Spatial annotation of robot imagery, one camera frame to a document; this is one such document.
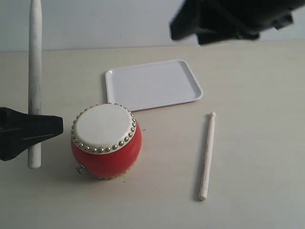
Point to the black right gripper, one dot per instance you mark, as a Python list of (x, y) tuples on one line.
[(213, 21)]

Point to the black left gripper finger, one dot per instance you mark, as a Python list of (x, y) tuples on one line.
[(17, 125), (13, 145)]

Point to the short wooden drumstick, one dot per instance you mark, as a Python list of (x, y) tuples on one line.
[(35, 58)]

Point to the long wooden drumstick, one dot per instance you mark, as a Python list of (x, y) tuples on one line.
[(203, 193)]

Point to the red small drum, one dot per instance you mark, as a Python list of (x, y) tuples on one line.
[(106, 140)]

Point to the white rectangular tray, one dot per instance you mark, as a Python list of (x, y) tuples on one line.
[(152, 85)]

